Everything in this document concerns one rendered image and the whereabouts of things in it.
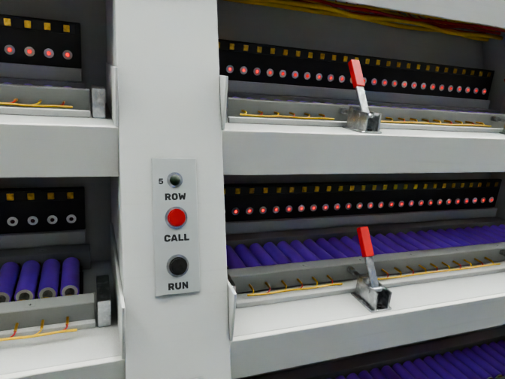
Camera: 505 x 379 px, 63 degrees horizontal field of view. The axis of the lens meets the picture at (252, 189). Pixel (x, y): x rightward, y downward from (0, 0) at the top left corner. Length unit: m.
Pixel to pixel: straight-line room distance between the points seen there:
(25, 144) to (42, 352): 0.18
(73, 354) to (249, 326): 0.16
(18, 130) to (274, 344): 0.30
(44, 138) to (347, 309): 0.35
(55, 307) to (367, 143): 0.36
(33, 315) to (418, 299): 0.41
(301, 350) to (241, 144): 0.22
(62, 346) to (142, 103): 0.22
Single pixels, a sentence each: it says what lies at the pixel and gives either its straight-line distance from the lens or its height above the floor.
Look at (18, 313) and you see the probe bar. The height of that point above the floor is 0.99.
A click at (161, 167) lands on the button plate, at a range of 0.38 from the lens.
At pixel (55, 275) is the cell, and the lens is 0.49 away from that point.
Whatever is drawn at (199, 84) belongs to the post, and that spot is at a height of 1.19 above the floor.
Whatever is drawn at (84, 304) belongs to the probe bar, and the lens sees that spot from 0.43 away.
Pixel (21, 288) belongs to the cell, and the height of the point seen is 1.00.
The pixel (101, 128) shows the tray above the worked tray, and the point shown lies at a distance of 0.38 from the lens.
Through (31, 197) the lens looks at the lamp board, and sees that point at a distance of 0.53.
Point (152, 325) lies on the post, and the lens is 0.39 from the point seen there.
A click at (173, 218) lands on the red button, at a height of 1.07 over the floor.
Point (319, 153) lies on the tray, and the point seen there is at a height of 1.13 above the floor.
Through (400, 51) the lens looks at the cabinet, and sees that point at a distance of 0.82.
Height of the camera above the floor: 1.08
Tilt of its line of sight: 2 degrees up
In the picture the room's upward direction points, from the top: 2 degrees counter-clockwise
